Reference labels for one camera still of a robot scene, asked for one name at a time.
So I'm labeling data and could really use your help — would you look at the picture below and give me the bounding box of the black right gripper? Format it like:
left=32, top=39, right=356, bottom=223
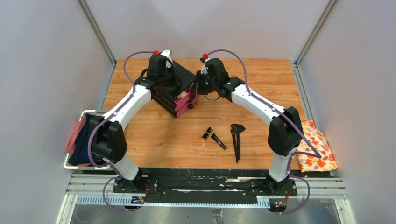
left=190, top=70, right=219, bottom=95

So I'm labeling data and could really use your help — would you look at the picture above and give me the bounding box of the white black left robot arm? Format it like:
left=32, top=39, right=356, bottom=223
left=87, top=49, right=181, bottom=193

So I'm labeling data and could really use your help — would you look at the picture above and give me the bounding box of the black gold lipstick case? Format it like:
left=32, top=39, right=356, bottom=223
left=201, top=127, right=213, bottom=142

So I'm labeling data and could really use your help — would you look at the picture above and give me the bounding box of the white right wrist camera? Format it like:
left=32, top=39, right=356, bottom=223
left=200, top=57, right=210, bottom=75

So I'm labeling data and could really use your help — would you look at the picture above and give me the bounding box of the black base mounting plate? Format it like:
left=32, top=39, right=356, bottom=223
left=113, top=168, right=297, bottom=205

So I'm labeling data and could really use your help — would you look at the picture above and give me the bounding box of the black drawer organizer box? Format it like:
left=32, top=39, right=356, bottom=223
left=152, top=62, right=200, bottom=118

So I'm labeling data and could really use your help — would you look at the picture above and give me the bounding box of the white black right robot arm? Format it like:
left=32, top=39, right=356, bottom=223
left=196, top=56, right=303, bottom=195

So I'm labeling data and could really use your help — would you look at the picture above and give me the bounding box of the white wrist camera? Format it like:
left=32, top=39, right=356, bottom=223
left=200, top=57, right=210, bottom=75
left=160, top=49, right=172, bottom=61

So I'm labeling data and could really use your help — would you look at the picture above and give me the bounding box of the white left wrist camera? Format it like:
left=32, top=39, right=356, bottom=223
left=160, top=49, right=172, bottom=61

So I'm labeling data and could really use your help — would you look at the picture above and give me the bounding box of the navy blue cloth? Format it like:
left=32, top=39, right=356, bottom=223
left=68, top=113, right=93, bottom=166

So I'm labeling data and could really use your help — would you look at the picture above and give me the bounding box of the black flat makeup brush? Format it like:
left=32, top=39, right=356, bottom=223
left=230, top=129, right=239, bottom=163

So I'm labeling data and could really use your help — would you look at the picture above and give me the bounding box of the floral orange cloth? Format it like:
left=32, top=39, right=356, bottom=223
left=297, top=120, right=338, bottom=172

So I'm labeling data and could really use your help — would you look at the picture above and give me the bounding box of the pink top drawer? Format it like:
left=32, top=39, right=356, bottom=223
left=174, top=90, right=199, bottom=107

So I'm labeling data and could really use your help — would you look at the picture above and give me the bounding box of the white laundry basket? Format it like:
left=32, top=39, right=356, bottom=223
left=64, top=109, right=112, bottom=171

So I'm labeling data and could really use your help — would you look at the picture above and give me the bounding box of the black fan makeup brush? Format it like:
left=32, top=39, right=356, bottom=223
left=230, top=124, right=246, bottom=160

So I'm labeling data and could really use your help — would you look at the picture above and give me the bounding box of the pink cloth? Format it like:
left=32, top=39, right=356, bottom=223
left=65, top=117, right=86, bottom=154

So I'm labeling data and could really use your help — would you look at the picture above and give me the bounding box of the black mascara tube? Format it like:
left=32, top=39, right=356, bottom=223
left=211, top=133, right=227, bottom=150

